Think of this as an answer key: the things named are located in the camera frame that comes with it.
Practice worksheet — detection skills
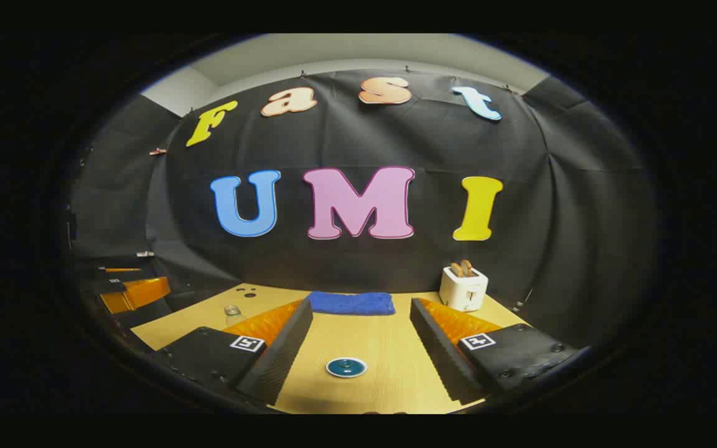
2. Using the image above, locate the blue folded towel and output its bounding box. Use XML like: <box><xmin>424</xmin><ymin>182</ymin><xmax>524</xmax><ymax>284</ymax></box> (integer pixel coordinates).
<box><xmin>307</xmin><ymin>291</ymin><xmax>396</xmax><ymax>317</ymax></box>

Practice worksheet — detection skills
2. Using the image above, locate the white toaster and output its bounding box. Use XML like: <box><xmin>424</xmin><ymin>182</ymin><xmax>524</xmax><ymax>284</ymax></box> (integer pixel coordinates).
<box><xmin>439</xmin><ymin>266</ymin><xmax>489</xmax><ymax>312</ymax></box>

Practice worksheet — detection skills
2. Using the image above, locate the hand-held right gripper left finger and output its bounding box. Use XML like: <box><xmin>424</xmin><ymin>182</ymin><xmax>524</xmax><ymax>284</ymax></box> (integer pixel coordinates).
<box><xmin>155</xmin><ymin>299</ymin><xmax>314</xmax><ymax>406</ymax></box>

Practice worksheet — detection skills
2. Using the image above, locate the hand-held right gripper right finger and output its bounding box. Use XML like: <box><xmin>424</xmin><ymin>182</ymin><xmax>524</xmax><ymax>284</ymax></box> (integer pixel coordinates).
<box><xmin>408</xmin><ymin>297</ymin><xmax>593</xmax><ymax>405</ymax></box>

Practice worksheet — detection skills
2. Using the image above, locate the black backdrop cloth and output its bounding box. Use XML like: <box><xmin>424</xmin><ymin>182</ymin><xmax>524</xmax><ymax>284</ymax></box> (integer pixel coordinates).
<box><xmin>69</xmin><ymin>67</ymin><xmax>658</xmax><ymax>349</ymax></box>

